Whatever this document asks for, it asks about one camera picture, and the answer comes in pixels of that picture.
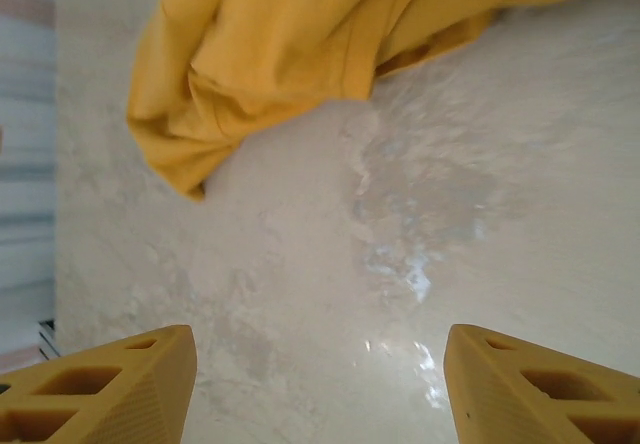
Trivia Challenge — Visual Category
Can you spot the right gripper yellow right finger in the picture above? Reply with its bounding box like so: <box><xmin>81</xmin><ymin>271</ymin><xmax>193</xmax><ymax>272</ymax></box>
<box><xmin>444</xmin><ymin>323</ymin><xmax>640</xmax><ymax>444</ymax></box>

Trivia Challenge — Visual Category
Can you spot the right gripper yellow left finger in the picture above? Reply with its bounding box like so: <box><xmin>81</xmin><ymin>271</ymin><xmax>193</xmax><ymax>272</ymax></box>
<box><xmin>0</xmin><ymin>324</ymin><xmax>196</xmax><ymax>444</ymax></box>

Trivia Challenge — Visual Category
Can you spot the yellow t-shirt with blue print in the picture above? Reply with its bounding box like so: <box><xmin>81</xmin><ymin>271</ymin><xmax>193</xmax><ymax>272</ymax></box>
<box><xmin>127</xmin><ymin>0</ymin><xmax>640</xmax><ymax>203</ymax></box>

